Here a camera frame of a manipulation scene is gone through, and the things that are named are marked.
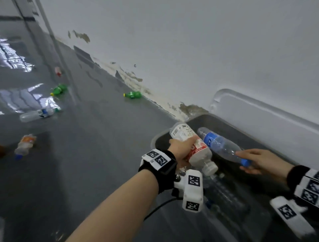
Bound pile of assorted plastic bottles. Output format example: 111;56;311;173
202;172;252;225

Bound person's right hand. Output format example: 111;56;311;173
235;149;294;179

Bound grey plastic storage bin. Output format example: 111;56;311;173
150;113;319;242

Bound person's left hand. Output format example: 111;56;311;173
167;134;200;173

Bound blue-capped blue-label plastic bottle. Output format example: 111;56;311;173
197;127;252;167

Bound green yellow-capped plastic bottle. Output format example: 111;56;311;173
50;83;68;97
123;91;143;99

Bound black wrist strap marker tiles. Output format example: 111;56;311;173
138;149;178;194
286;165;319;209

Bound white translucent bin lid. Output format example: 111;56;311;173
209;88;319;175

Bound orange-label blue-capped plastic bottle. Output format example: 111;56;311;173
14;134;37;160

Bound white bottle red label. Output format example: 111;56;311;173
169;122;219;177

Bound person's left forearm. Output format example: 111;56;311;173
66;169;160;242

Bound clear teal-capped plastic bottle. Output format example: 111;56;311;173
19;106;56;123

